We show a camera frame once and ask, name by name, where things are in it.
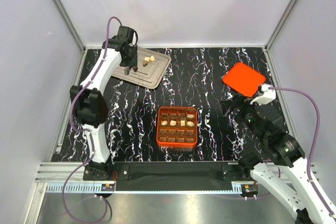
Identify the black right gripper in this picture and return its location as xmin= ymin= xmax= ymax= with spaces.
xmin=219 ymin=92 xmax=268 ymax=143

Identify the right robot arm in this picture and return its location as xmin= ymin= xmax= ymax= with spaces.
xmin=220 ymin=96 xmax=335 ymax=223

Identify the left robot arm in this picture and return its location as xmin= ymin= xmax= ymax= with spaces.
xmin=70 ymin=26 xmax=138 ymax=180

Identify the orange chocolate box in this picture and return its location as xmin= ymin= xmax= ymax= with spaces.
xmin=156 ymin=106 xmax=198 ymax=149

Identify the orange box lid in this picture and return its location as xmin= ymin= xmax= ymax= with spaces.
xmin=222 ymin=62 xmax=266 ymax=98

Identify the silver metal tray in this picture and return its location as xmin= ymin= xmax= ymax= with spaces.
xmin=111 ymin=47 xmax=171 ymax=89

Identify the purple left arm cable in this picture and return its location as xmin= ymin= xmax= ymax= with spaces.
xmin=61 ymin=16 xmax=123 ymax=223

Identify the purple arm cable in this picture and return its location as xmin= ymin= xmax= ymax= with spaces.
xmin=267 ymin=86 xmax=336 ymax=217
xmin=61 ymin=16 xmax=123 ymax=223

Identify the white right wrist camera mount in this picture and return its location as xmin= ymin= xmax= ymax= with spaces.
xmin=250 ymin=83 xmax=277 ymax=105

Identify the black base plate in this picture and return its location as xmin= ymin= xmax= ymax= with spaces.
xmin=83 ymin=161 xmax=254 ymax=194

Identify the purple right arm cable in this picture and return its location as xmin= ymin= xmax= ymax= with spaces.
xmin=267 ymin=86 xmax=336 ymax=217

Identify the aluminium rail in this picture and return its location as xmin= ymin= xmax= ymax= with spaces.
xmin=35 ymin=162 xmax=82 ymax=183

